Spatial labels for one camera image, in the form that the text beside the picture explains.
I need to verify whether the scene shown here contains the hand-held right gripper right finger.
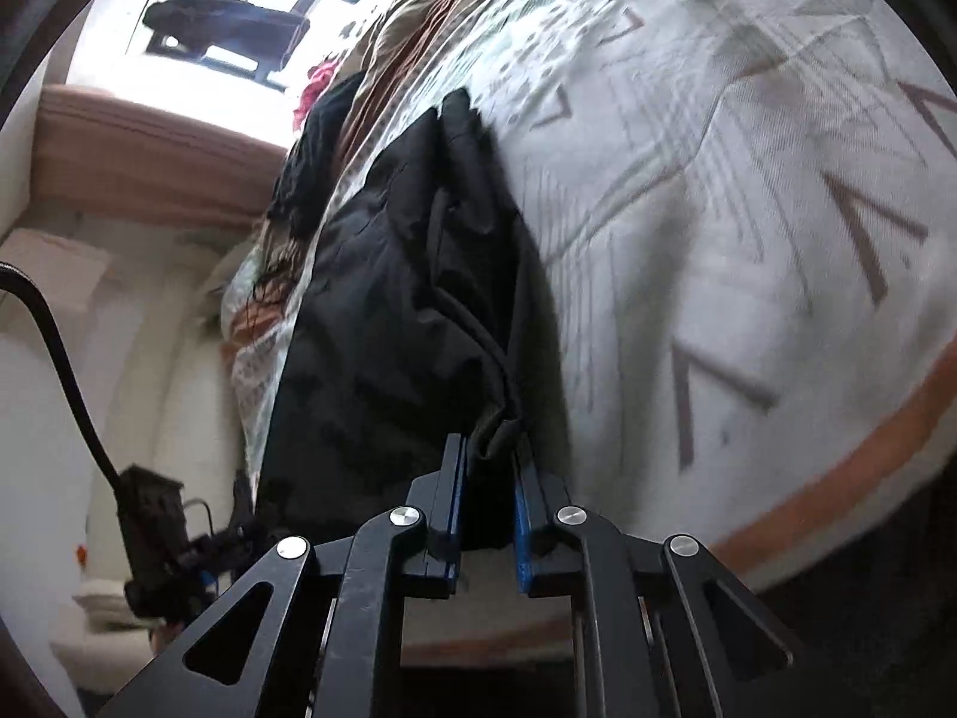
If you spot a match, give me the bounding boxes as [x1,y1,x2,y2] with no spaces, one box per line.
[512,455,818,718]

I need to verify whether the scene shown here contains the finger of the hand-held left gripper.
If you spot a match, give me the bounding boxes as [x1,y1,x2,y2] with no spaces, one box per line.
[196,473,260,565]

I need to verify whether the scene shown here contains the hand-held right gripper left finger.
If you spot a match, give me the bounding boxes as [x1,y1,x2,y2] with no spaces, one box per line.
[97,434,470,718]

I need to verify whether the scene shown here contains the black pants with yellow stripes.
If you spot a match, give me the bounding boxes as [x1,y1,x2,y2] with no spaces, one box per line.
[258,88,571,550]

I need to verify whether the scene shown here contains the dark hanging clothes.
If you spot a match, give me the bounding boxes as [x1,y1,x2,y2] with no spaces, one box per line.
[142,0,313,96]

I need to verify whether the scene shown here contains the white patterned blanket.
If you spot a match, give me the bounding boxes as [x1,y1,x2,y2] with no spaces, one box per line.
[220,0,957,601]

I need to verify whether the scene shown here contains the pink curtain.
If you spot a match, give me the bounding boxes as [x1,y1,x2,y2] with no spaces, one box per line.
[30,86,290,235]

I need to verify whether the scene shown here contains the black knit cloth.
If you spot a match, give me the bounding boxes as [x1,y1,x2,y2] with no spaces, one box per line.
[266,71,369,232]

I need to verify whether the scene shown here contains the red cloth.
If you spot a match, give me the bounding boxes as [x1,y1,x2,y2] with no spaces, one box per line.
[297,60,339,115]

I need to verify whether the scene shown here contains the brown quilt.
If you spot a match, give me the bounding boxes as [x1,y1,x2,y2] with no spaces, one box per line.
[335,0,528,191]

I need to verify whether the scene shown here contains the black cable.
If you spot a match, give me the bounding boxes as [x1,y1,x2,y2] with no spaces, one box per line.
[0,261,127,489]

